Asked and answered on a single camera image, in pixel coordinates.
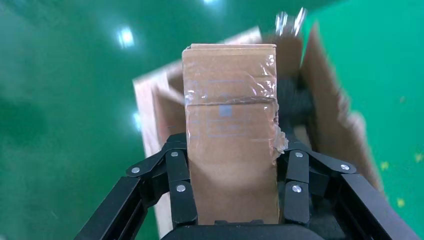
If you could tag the small taped cardboard box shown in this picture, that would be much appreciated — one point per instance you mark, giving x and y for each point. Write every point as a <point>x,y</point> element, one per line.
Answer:
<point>232,132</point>

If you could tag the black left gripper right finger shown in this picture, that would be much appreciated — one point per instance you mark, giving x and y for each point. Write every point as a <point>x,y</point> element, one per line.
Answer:
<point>296,192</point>

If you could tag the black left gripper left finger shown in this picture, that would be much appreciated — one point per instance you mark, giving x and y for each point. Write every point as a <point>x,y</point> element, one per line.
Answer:
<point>180,185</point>

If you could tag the large open cardboard carton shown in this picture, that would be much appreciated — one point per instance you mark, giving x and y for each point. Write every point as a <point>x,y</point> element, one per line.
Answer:
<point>331,109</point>

